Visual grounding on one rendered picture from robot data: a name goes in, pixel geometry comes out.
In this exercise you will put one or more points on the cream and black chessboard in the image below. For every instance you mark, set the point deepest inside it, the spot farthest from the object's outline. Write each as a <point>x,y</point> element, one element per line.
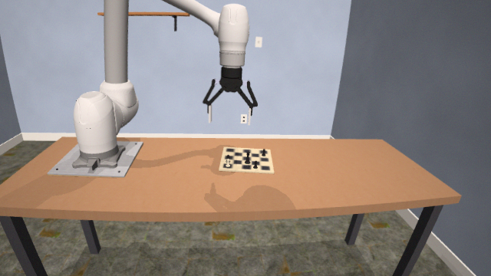
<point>237,157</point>

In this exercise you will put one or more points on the black chess piece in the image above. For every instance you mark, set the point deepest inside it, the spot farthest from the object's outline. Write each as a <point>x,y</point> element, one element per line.
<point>247,159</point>

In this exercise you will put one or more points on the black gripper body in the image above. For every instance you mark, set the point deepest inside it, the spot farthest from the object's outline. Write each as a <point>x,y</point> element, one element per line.
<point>235,75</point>

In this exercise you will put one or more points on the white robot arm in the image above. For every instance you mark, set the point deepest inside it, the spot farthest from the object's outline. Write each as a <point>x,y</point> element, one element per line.
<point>97,120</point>

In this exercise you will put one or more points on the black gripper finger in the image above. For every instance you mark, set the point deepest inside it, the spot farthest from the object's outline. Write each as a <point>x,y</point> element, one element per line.
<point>209,103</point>
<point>245,98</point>

